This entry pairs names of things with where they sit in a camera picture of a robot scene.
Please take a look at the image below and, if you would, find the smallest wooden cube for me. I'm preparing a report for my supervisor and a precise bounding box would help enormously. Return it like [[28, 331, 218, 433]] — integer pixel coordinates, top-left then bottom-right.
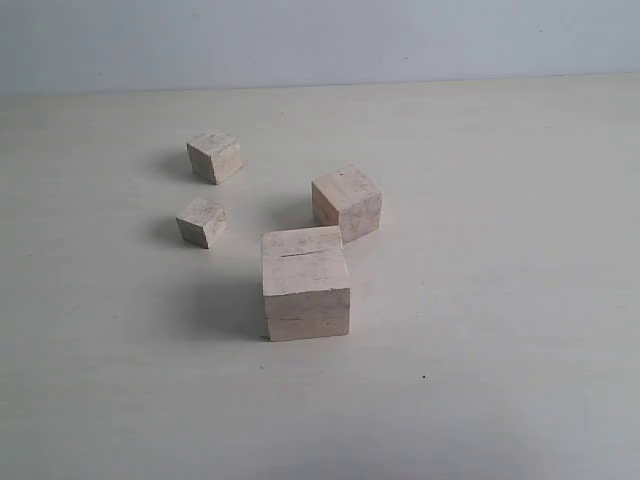
[[176, 197, 227, 249]]

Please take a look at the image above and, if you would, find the third largest wooden cube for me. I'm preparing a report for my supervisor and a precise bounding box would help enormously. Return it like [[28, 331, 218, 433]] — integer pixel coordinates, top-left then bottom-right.
[[186, 128, 243, 185]]

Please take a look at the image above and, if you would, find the second largest wooden cube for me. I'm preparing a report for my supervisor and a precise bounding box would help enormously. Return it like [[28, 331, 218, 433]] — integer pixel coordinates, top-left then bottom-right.
[[311, 165, 382, 244]]

